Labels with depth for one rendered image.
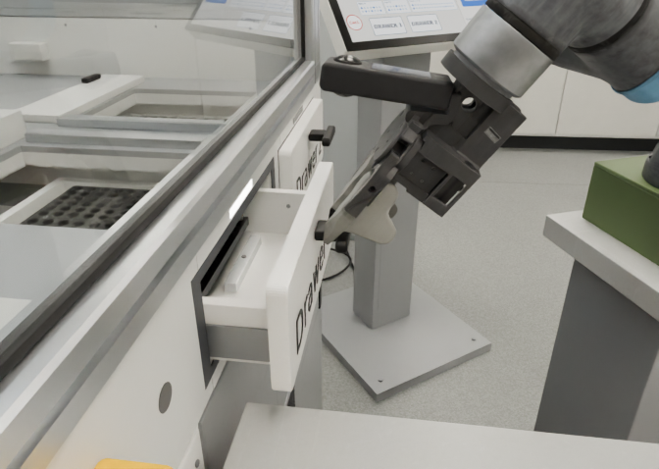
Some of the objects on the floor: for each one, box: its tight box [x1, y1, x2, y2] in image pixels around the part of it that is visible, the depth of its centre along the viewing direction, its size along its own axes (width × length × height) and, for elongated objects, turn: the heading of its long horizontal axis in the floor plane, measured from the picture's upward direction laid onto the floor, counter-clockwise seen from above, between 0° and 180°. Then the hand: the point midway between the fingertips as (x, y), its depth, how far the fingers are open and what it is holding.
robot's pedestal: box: [533, 210, 659, 443], centre depth 100 cm, size 30×30×76 cm
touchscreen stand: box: [322, 52, 491, 402], centre depth 162 cm, size 50×45×102 cm
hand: (329, 222), depth 55 cm, fingers closed on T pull, 3 cm apart
